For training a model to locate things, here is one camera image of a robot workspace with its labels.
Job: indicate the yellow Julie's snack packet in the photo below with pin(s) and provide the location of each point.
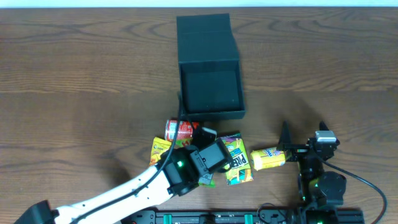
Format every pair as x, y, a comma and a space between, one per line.
159, 146

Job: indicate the red chips can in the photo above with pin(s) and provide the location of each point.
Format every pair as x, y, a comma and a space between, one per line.
185, 129

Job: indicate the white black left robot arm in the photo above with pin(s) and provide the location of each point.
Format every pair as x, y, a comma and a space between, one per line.
145, 190

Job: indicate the green Haribo gummy bag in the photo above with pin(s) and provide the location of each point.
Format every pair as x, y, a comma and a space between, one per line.
207, 179

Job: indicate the black mounting rail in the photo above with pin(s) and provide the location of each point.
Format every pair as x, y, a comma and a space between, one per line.
265, 215

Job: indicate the green Pretz snack box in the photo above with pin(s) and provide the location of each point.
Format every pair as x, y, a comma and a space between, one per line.
240, 171

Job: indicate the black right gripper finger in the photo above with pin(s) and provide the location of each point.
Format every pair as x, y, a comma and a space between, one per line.
323, 126
285, 137

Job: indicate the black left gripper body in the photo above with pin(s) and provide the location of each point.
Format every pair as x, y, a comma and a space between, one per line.
201, 137

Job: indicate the yellow snack cup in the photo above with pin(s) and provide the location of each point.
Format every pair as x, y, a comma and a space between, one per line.
267, 158

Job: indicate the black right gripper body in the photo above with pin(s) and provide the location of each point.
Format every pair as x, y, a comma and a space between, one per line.
301, 150

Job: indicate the black box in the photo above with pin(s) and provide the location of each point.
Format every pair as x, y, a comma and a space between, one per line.
210, 72

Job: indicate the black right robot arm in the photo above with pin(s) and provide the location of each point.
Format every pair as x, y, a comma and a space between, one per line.
321, 191

